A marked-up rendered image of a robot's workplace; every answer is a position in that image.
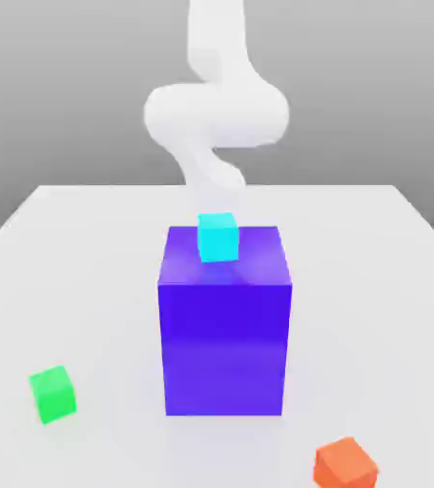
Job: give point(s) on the small green cube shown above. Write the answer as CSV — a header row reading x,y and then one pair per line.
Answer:
x,y
53,394

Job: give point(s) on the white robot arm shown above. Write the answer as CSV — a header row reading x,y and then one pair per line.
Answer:
x,y
216,110

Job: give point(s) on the large purple box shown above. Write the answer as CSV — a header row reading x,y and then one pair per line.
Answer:
x,y
224,343

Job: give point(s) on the small orange cube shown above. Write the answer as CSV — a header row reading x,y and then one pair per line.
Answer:
x,y
344,465

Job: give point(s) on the small cyan cube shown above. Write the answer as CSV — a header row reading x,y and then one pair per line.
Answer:
x,y
217,238

